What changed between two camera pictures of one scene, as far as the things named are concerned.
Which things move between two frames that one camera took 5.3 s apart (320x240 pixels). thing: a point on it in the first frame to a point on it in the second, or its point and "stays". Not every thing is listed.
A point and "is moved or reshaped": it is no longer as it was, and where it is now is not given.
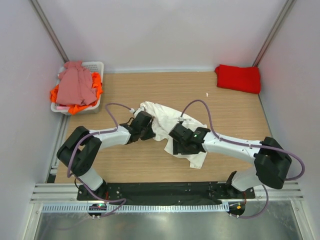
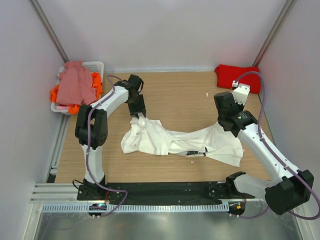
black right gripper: [177, 148] to [240, 107]
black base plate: [163, 193] stays
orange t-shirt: [73, 108] stays
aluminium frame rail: [67, 191] stays
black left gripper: [151, 134] to [141, 108]
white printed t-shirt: [164, 119] is moved or reshaped
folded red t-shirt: [243, 79] stays
